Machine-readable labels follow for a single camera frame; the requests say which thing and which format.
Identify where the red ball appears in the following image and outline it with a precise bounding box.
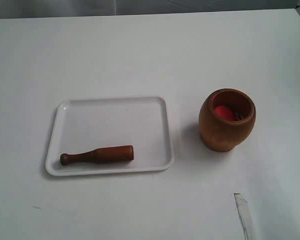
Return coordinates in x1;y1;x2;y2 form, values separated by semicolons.
214;105;236;121

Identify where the clear tape strip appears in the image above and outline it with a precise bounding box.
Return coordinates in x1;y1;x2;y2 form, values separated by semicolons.
234;193;257;240

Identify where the white rectangular plastic tray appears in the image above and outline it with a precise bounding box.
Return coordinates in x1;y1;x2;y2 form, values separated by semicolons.
45;96;174;177

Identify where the wooden mortar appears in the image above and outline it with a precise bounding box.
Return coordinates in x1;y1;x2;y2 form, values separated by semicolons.
198;88;256;152

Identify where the brown wooden pestle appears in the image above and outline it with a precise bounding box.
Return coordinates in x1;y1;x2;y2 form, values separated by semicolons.
60;145;134;166

